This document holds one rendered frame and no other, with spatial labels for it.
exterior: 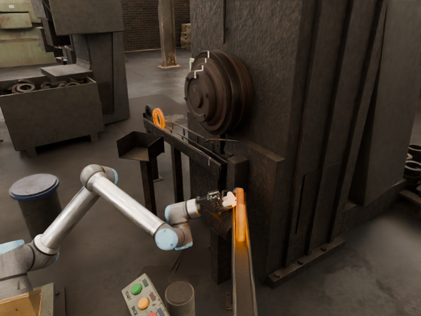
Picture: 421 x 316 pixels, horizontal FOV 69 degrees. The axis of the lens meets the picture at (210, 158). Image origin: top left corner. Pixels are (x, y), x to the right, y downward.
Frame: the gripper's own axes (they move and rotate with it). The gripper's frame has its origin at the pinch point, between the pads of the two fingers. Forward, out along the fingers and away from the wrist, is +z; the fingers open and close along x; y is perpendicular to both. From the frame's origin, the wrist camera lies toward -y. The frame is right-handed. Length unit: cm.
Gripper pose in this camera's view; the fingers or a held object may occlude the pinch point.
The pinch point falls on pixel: (239, 200)
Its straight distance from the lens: 149.6
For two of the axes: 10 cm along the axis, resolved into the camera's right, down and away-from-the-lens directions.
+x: 0.5, -4.5, 8.9
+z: 9.5, -2.6, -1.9
